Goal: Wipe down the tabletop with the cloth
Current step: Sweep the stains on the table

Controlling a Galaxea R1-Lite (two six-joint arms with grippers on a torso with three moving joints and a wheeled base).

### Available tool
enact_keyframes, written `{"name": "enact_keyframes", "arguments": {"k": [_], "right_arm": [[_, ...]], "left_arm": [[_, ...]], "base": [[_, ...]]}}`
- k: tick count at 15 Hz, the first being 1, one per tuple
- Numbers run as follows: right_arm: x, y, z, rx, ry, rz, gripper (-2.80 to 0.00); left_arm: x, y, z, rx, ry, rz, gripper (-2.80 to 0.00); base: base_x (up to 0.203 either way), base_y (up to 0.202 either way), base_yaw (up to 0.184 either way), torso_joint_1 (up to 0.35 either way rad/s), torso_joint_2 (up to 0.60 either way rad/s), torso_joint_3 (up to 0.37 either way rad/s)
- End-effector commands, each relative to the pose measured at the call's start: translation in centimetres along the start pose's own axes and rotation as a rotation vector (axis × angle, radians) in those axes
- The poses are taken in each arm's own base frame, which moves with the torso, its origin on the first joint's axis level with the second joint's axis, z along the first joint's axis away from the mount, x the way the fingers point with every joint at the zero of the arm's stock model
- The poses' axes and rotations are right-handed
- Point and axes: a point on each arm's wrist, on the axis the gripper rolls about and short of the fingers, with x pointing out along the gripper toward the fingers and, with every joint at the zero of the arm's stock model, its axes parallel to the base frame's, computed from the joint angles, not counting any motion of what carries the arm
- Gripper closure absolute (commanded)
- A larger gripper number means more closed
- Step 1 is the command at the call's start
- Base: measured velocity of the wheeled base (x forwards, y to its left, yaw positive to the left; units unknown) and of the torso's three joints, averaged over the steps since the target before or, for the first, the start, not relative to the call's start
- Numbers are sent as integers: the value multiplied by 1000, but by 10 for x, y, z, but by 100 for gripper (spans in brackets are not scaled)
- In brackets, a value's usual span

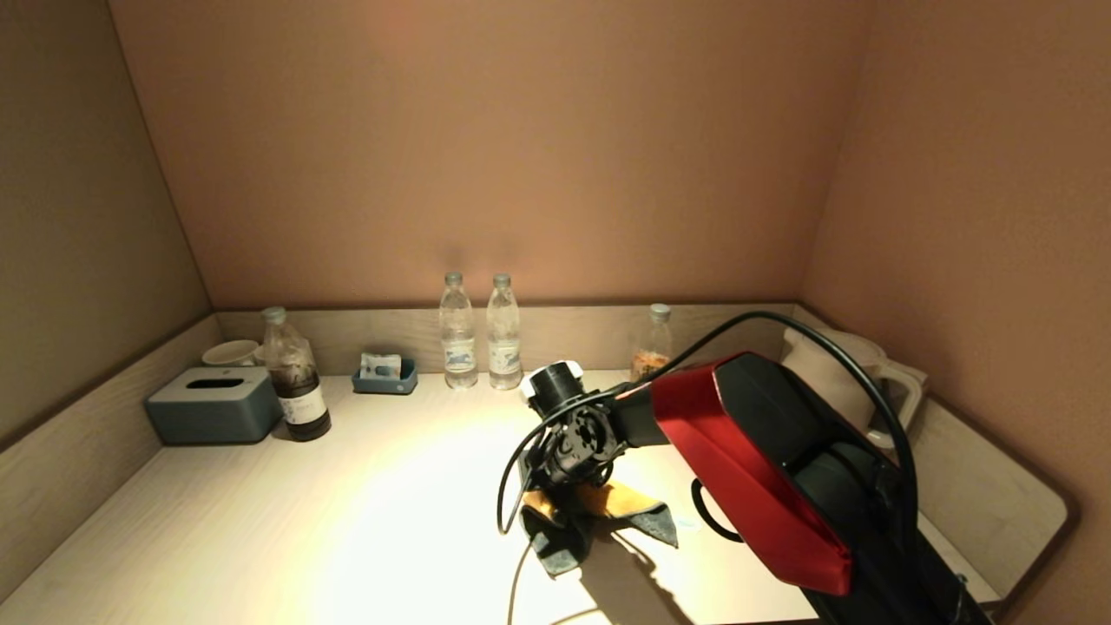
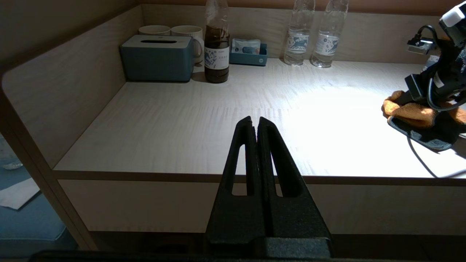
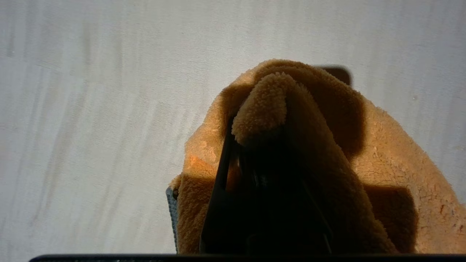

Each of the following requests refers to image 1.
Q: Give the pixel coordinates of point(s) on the white ceramic cup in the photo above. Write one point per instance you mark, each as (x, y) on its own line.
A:
(229, 352)

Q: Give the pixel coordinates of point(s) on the small blue tray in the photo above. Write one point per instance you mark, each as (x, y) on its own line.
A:
(384, 384)

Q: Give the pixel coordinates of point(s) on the red black right robot arm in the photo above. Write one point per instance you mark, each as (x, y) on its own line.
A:
(781, 469)

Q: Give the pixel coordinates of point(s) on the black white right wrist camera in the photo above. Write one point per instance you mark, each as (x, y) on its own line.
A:
(554, 382)

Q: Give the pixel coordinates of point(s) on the white electric kettle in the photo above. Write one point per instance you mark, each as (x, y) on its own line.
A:
(825, 373)

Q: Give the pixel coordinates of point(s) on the orange microfiber cloth grey edge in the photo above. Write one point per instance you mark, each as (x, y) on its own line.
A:
(621, 502)

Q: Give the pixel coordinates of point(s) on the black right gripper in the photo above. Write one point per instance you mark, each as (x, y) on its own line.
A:
(577, 447)

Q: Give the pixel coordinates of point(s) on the pale sachet packets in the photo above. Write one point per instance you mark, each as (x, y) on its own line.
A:
(379, 365)

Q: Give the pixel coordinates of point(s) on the orange tea plastic bottle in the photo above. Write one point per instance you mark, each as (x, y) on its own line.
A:
(655, 343)

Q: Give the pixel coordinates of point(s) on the grey-blue tissue box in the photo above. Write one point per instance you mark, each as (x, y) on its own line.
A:
(213, 406)

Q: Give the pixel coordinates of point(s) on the clear water bottle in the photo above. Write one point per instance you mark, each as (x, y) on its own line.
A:
(457, 345)
(503, 345)

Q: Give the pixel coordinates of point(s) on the dark drink plastic bottle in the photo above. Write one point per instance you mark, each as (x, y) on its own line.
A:
(298, 398)

